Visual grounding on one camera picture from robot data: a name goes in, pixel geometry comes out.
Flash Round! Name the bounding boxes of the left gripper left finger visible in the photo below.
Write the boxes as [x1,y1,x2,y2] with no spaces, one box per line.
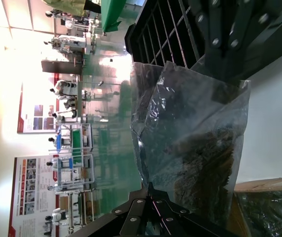
[68,187,154,237]

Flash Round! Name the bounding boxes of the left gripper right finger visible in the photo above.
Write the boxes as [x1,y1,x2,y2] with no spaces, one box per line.
[144,182,232,237]

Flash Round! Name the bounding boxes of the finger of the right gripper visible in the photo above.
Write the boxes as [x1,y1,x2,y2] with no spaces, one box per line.
[190,0,227,80]
[226,0,277,80]

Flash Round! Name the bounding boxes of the grey antistatic bag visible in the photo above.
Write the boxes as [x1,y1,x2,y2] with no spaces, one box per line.
[130,60,252,230]

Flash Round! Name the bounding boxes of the black slotted plastic container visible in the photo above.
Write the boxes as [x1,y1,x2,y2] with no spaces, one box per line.
[123,0,282,82]

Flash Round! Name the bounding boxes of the brown cardboard box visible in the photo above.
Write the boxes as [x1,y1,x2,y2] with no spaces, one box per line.
[231,176,282,237]

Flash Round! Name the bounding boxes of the bagged graphics cards pile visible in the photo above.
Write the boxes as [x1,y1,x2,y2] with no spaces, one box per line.
[237,190,282,237]

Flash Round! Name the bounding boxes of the wooden shelf rack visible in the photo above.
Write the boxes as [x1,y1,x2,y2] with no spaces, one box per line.
[57,190,96,229]

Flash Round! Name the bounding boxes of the white humanoid robot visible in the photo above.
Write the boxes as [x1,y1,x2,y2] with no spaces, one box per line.
[49,79,77,100]
[44,208,70,226]

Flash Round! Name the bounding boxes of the workbench with green bin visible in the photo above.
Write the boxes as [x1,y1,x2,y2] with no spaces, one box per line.
[57,123,93,153]

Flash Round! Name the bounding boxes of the white workstation machine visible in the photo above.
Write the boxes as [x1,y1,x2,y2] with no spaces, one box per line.
[51,33,99,55]

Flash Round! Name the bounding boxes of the yellow-green bag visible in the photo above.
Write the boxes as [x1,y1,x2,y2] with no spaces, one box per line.
[42,0,86,15]

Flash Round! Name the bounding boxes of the dark brown cabinet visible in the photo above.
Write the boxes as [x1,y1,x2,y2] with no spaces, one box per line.
[41,60,83,75]

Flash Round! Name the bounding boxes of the white frame workbench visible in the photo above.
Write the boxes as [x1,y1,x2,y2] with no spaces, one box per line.
[54,154,95,190]

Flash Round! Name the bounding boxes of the wall poster with orange header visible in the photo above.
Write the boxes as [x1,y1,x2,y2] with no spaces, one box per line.
[7,156,58,237]

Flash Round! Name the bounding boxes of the wall poster with blue photos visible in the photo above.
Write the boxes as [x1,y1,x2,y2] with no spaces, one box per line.
[16,80,58,134]

